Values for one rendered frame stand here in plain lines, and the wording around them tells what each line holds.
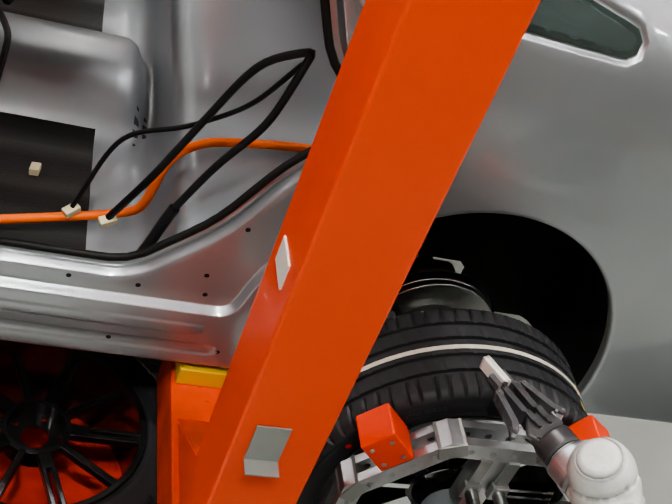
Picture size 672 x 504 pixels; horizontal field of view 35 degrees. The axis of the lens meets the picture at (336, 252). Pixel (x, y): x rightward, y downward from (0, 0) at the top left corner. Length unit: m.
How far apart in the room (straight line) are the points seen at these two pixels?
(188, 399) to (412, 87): 1.27
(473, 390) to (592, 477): 0.41
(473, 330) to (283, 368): 0.57
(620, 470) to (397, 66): 0.73
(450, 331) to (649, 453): 1.99
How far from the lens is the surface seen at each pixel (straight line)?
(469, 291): 2.52
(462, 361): 2.07
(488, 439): 2.08
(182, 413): 2.43
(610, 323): 2.57
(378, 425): 1.97
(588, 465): 1.71
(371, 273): 1.55
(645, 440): 4.05
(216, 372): 2.46
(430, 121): 1.40
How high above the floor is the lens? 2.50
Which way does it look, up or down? 38 degrees down
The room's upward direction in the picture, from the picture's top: 23 degrees clockwise
